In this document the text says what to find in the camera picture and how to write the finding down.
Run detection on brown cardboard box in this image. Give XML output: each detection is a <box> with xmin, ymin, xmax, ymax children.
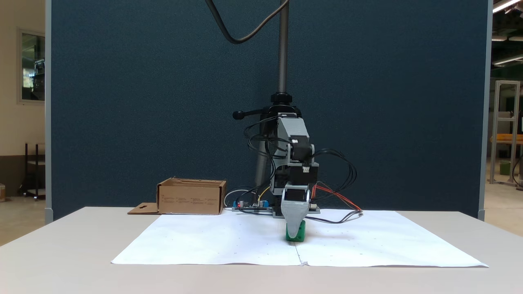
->
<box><xmin>127</xmin><ymin>177</ymin><xmax>227</xmax><ymax>216</ymax></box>

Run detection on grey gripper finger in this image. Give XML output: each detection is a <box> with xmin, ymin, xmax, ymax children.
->
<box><xmin>281</xmin><ymin>200</ymin><xmax>310</xmax><ymax>240</ymax></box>

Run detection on white cable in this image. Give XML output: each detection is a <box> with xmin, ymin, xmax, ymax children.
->
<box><xmin>224</xmin><ymin>189</ymin><xmax>256</xmax><ymax>208</ymax></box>

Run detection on black shelf cart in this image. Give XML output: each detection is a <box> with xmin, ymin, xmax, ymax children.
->
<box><xmin>24</xmin><ymin>142</ymin><xmax>46</xmax><ymax>200</ymax></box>

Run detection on framed wall window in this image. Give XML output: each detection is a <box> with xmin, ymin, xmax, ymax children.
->
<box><xmin>17</xmin><ymin>28</ymin><xmax>46</xmax><ymax>105</ymax></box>

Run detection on orange and red wires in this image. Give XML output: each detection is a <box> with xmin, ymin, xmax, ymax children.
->
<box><xmin>311</xmin><ymin>182</ymin><xmax>363</xmax><ymax>213</ymax></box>

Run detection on black camera tripod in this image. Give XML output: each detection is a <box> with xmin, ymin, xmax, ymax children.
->
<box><xmin>232</xmin><ymin>0</ymin><xmax>305</xmax><ymax>205</ymax></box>

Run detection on white paper sheet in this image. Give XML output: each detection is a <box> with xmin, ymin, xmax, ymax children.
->
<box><xmin>111</xmin><ymin>213</ymin><xmax>305</xmax><ymax>266</ymax></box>
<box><xmin>286</xmin><ymin>209</ymin><xmax>489</xmax><ymax>268</ymax></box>

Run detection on aluminium profile frame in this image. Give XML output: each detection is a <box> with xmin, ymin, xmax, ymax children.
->
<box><xmin>489</xmin><ymin>80</ymin><xmax>522</xmax><ymax>187</ymax></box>

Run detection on black servo wire loops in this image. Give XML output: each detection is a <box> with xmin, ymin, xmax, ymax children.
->
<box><xmin>244</xmin><ymin>116</ymin><xmax>286</xmax><ymax>162</ymax></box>
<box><xmin>313</xmin><ymin>148</ymin><xmax>358</xmax><ymax>203</ymax></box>

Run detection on thin black wire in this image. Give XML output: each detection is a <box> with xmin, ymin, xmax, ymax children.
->
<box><xmin>304</xmin><ymin>210</ymin><xmax>363</xmax><ymax>224</ymax></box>

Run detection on circuit board with blue terminals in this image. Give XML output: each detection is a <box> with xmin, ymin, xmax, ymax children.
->
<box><xmin>232</xmin><ymin>199</ymin><xmax>273</xmax><ymax>213</ymax></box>

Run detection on thick black hanging cable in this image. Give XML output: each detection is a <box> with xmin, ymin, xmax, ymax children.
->
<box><xmin>204</xmin><ymin>0</ymin><xmax>290</xmax><ymax>45</ymax></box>

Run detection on dark blue partition panel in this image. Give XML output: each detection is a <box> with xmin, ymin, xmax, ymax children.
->
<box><xmin>45</xmin><ymin>0</ymin><xmax>493</xmax><ymax>223</ymax></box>

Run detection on green die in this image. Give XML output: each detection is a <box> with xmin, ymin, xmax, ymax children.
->
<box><xmin>285</xmin><ymin>220</ymin><xmax>306</xmax><ymax>243</ymax></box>

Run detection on orange table top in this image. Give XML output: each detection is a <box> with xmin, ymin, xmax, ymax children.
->
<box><xmin>490</xmin><ymin>134</ymin><xmax>523</xmax><ymax>145</ymax></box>

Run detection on ceiling light strip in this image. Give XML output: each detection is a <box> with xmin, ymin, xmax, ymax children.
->
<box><xmin>492</xmin><ymin>0</ymin><xmax>523</xmax><ymax>13</ymax></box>

